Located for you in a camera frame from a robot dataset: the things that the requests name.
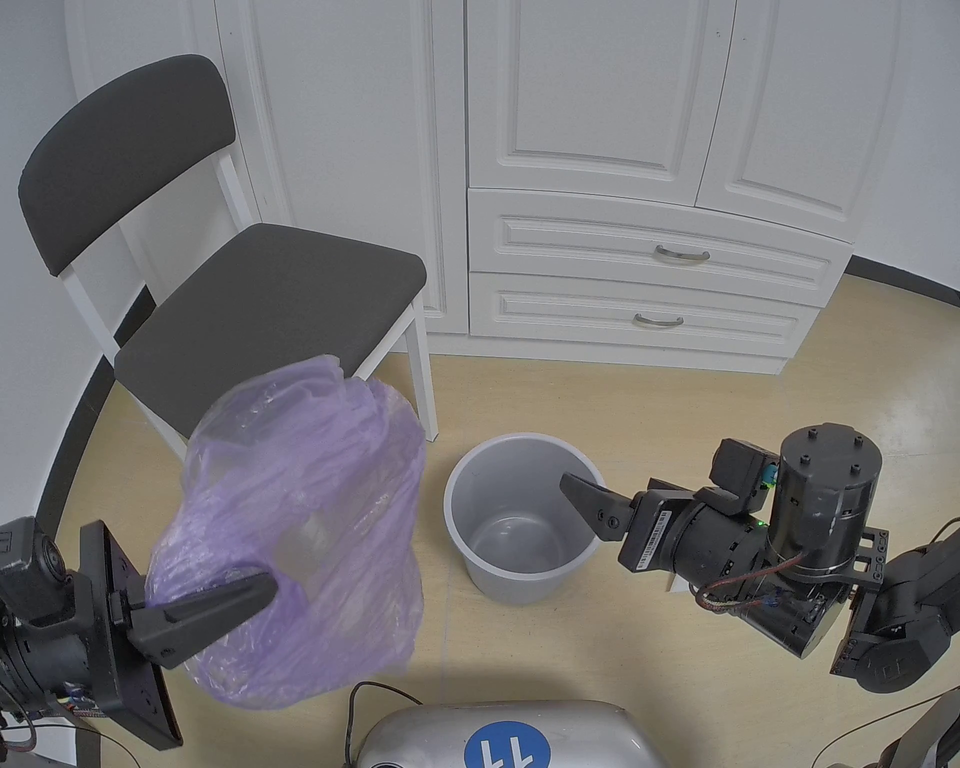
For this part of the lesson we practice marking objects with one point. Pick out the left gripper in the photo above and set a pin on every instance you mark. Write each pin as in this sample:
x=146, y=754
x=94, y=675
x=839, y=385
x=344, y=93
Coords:
x=97, y=660

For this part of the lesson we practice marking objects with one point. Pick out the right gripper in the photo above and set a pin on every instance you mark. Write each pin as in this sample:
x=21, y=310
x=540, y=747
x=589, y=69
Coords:
x=697, y=544

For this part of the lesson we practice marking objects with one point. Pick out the purple plastic bag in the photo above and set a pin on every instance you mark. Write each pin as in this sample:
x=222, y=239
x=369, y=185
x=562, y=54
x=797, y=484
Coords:
x=330, y=480

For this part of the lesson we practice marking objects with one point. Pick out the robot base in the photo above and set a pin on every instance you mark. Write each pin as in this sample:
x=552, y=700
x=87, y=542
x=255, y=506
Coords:
x=510, y=739

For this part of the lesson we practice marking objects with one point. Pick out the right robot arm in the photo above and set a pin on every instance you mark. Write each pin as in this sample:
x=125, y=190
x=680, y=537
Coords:
x=825, y=510

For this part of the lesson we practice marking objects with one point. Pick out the grey trash bin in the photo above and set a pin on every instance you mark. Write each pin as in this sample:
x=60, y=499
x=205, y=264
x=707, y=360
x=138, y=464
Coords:
x=517, y=480

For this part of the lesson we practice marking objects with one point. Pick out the grey and white chair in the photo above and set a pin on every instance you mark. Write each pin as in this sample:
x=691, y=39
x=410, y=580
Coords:
x=285, y=300

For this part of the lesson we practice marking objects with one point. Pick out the white wardrobe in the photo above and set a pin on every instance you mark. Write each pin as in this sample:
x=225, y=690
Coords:
x=600, y=90

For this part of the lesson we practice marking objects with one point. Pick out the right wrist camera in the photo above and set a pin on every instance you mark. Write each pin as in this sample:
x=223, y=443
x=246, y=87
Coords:
x=739, y=469

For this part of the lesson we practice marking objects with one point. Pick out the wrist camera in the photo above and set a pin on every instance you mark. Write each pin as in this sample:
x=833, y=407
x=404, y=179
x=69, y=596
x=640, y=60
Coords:
x=34, y=562
x=739, y=469

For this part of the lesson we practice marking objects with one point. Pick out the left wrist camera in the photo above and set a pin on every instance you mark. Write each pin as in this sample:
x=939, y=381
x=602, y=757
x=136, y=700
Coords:
x=34, y=562

